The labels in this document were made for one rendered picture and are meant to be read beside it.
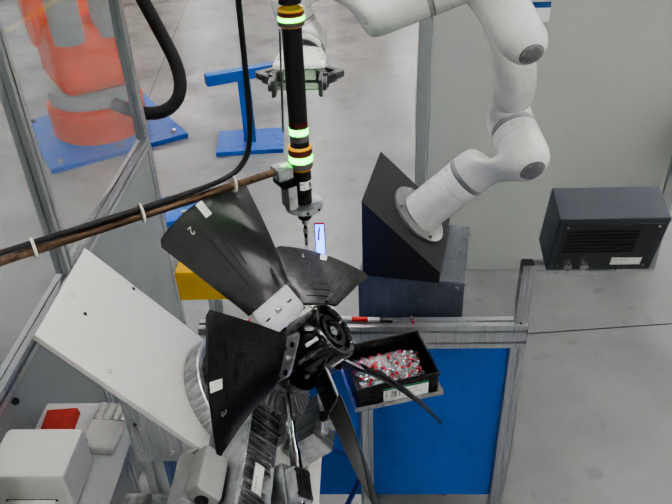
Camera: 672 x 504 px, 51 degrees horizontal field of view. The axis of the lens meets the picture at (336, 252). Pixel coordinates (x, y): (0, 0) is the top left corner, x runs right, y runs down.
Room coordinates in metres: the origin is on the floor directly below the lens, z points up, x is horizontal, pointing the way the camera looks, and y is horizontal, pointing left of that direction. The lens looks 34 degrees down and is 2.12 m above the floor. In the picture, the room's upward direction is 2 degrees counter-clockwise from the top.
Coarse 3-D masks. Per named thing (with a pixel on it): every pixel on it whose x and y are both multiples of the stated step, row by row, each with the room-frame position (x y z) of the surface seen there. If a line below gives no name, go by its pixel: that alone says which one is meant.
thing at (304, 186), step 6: (282, 0) 1.13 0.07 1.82; (288, 0) 1.13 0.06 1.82; (294, 0) 1.13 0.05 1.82; (300, 0) 1.14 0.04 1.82; (294, 174) 1.14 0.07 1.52; (300, 174) 1.13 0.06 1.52; (306, 174) 1.13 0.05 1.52; (300, 180) 1.13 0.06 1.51; (306, 180) 1.13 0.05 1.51; (300, 186) 1.13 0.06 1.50; (306, 186) 1.13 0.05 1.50; (300, 192) 1.13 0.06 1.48; (306, 192) 1.13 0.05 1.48; (300, 198) 1.13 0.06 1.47; (306, 198) 1.13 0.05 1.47; (300, 204) 1.13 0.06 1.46; (306, 204) 1.13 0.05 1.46; (300, 216) 1.14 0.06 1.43; (306, 216) 1.14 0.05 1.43
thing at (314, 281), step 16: (288, 256) 1.36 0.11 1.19; (288, 272) 1.30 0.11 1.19; (304, 272) 1.30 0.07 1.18; (320, 272) 1.31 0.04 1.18; (336, 272) 1.32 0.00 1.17; (352, 272) 1.35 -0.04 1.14; (304, 288) 1.24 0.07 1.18; (320, 288) 1.24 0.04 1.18; (336, 288) 1.25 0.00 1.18; (352, 288) 1.26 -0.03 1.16; (304, 304) 1.18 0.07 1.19; (336, 304) 1.18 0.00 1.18
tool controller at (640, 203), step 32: (576, 192) 1.49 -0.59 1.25; (608, 192) 1.48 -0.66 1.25; (640, 192) 1.48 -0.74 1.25; (544, 224) 1.52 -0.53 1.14; (576, 224) 1.41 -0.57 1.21; (608, 224) 1.40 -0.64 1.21; (640, 224) 1.40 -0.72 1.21; (544, 256) 1.48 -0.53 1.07; (576, 256) 1.43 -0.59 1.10; (608, 256) 1.43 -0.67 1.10; (640, 256) 1.43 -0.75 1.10
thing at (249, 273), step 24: (240, 192) 1.24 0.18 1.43; (192, 216) 1.15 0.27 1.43; (216, 216) 1.17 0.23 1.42; (240, 216) 1.19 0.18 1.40; (168, 240) 1.10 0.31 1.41; (192, 240) 1.12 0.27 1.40; (216, 240) 1.13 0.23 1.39; (240, 240) 1.15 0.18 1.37; (264, 240) 1.17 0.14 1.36; (192, 264) 1.09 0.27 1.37; (216, 264) 1.10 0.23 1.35; (240, 264) 1.12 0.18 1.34; (264, 264) 1.13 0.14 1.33; (216, 288) 1.08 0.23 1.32; (240, 288) 1.09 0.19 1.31; (264, 288) 1.10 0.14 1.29
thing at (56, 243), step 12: (240, 180) 1.08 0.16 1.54; (252, 180) 1.09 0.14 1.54; (204, 192) 1.05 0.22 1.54; (216, 192) 1.05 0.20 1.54; (168, 204) 1.01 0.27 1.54; (180, 204) 1.02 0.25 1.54; (132, 216) 0.98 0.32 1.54; (96, 228) 0.95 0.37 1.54; (108, 228) 0.95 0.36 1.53; (60, 240) 0.92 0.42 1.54; (72, 240) 0.92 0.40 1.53; (24, 252) 0.89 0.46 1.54; (0, 264) 0.87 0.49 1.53
